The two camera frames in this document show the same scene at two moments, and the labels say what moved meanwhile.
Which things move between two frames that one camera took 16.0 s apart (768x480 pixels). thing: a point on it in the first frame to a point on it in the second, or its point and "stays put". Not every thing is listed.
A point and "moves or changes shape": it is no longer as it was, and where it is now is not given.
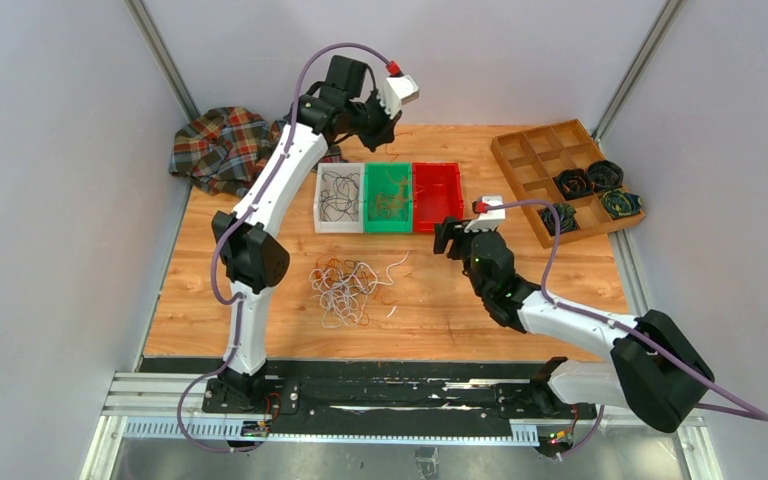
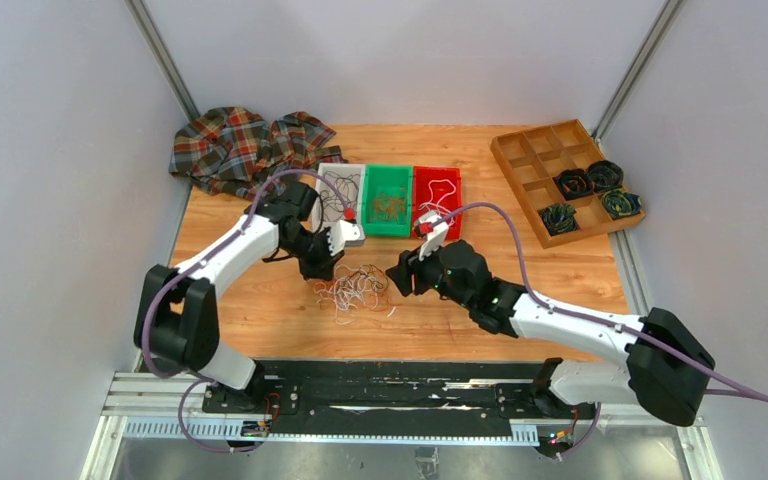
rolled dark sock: (618, 203) stays put
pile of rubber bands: (343, 291) moves or changes shape
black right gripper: (450, 230) to (410, 265)
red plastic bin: (436, 194) stays put
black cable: (345, 198) stays put
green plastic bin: (388, 201) stays put
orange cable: (387, 204) stays put
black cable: (344, 199) stays put
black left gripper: (387, 130) to (324, 268)
